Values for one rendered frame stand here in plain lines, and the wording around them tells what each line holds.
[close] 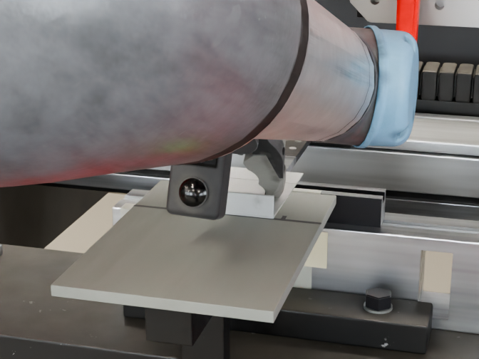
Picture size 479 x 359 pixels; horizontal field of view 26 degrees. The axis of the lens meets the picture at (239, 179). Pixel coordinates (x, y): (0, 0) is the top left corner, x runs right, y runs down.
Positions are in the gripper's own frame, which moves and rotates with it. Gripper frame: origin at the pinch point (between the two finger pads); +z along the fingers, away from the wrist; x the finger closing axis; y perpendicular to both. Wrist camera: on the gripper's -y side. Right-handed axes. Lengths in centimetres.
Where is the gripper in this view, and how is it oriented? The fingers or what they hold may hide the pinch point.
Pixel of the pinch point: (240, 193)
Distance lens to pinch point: 99.0
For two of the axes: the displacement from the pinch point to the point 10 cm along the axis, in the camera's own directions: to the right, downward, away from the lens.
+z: 1.7, 5.1, 8.4
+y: 2.0, -8.5, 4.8
